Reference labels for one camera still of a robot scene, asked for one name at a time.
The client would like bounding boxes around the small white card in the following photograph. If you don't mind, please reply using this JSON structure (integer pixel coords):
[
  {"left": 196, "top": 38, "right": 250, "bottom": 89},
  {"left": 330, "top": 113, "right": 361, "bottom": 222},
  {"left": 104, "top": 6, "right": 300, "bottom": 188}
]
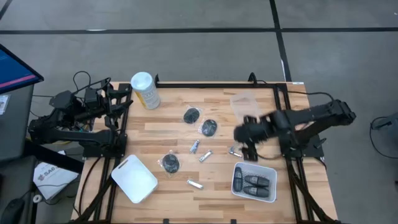
[{"left": 0, "top": 94, "right": 10, "bottom": 115}]

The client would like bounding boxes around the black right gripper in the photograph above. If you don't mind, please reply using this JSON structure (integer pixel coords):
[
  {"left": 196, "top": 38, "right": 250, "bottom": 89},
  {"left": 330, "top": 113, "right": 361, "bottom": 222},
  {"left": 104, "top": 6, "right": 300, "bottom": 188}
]
[{"left": 233, "top": 111, "right": 282, "bottom": 162}]

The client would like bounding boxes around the black oval compact in wrapper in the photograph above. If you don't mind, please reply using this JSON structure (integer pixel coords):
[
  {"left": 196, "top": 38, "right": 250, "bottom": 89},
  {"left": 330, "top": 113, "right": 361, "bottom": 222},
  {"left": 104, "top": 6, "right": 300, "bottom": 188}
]
[
  {"left": 157, "top": 150, "right": 182, "bottom": 178},
  {"left": 182, "top": 105, "right": 203, "bottom": 125},
  {"left": 197, "top": 116, "right": 219, "bottom": 138}
]

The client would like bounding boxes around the clear plastic zip bag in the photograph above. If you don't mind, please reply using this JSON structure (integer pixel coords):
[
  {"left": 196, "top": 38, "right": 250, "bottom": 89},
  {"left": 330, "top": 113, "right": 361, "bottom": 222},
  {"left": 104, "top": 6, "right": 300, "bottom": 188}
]
[{"left": 229, "top": 91, "right": 262, "bottom": 124}]

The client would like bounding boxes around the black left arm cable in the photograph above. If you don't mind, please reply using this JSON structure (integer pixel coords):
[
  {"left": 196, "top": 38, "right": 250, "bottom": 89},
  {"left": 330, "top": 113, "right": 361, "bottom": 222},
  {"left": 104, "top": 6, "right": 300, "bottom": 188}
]
[{"left": 72, "top": 70, "right": 112, "bottom": 95}]

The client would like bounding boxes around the white wipes canister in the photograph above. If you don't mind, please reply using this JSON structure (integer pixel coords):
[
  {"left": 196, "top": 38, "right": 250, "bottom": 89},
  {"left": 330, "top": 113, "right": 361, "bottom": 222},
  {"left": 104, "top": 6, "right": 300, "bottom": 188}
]
[{"left": 130, "top": 72, "right": 161, "bottom": 110}]

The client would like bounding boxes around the silver nail clipper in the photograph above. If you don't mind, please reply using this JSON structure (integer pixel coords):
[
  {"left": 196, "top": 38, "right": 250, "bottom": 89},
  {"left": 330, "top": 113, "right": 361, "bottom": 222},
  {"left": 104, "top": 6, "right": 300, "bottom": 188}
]
[
  {"left": 198, "top": 149, "right": 214, "bottom": 163},
  {"left": 189, "top": 139, "right": 201, "bottom": 154},
  {"left": 186, "top": 179, "right": 204, "bottom": 190},
  {"left": 228, "top": 146, "right": 243, "bottom": 158}
]

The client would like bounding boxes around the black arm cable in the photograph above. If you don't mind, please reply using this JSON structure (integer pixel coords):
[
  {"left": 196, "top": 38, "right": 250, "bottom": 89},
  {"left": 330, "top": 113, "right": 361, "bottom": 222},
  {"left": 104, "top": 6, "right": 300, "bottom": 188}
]
[
  {"left": 72, "top": 70, "right": 112, "bottom": 95},
  {"left": 254, "top": 73, "right": 335, "bottom": 102}
]

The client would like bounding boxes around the computer monitor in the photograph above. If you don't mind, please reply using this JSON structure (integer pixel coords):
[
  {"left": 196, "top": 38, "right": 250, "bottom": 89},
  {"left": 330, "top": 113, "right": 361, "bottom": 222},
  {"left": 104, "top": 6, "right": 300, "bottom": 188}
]
[{"left": 0, "top": 43, "right": 45, "bottom": 95}]

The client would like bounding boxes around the black aluminium table frame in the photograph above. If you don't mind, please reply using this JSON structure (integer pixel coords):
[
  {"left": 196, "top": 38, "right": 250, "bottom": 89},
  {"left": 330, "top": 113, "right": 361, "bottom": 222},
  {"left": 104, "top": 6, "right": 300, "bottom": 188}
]
[{"left": 71, "top": 73, "right": 343, "bottom": 224}]

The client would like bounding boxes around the black computer mouse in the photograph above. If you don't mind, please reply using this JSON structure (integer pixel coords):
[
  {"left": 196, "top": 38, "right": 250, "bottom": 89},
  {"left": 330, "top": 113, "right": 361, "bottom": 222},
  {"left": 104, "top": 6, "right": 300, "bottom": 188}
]
[{"left": 0, "top": 197, "right": 25, "bottom": 224}]

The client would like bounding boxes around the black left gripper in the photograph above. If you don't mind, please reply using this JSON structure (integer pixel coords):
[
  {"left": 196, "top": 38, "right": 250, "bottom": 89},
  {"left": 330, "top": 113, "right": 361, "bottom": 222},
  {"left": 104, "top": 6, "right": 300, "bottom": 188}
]
[{"left": 76, "top": 83, "right": 134, "bottom": 121}]

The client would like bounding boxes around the black travel deodorant bottle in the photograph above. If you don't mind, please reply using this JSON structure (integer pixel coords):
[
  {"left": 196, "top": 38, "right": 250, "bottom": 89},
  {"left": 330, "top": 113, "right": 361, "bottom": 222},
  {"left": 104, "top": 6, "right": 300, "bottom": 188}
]
[
  {"left": 233, "top": 167, "right": 244, "bottom": 192},
  {"left": 242, "top": 185, "right": 270, "bottom": 198},
  {"left": 244, "top": 175, "right": 271, "bottom": 187}
]

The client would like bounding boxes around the white plastic lid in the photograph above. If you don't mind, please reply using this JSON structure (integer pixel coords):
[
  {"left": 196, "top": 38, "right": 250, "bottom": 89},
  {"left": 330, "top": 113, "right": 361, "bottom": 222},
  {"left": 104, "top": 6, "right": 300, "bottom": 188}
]
[{"left": 111, "top": 154, "right": 159, "bottom": 205}]

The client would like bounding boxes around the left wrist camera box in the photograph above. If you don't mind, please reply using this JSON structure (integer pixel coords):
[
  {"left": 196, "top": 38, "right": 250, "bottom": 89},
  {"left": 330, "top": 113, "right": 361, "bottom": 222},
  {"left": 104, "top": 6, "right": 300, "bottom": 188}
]
[{"left": 85, "top": 88, "right": 100, "bottom": 106}]

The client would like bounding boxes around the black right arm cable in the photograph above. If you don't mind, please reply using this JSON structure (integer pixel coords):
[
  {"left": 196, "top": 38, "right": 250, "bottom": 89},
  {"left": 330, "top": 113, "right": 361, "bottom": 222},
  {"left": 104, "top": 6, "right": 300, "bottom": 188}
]
[{"left": 254, "top": 73, "right": 335, "bottom": 102}]

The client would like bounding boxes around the white printed paper sheet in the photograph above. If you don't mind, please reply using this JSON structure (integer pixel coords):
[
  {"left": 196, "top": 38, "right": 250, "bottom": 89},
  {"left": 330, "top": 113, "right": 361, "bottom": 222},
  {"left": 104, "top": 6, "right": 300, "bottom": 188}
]
[{"left": 33, "top": 151, "right": 80, "bottom": 200}]

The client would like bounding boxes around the dark grey side desk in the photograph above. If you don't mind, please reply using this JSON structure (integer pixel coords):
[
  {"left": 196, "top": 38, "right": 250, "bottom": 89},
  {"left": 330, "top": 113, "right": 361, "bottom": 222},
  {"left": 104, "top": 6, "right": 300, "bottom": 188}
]
[{"left": 0, "top": 83, "right": 38, "bottom": 224}]

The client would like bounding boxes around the white plastic basket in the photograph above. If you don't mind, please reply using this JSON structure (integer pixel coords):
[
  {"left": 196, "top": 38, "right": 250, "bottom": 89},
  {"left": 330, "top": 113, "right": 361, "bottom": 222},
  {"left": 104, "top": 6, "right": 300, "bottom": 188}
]
[{"left": 231, "top": 161, "right": 278, "bottom": 203}]

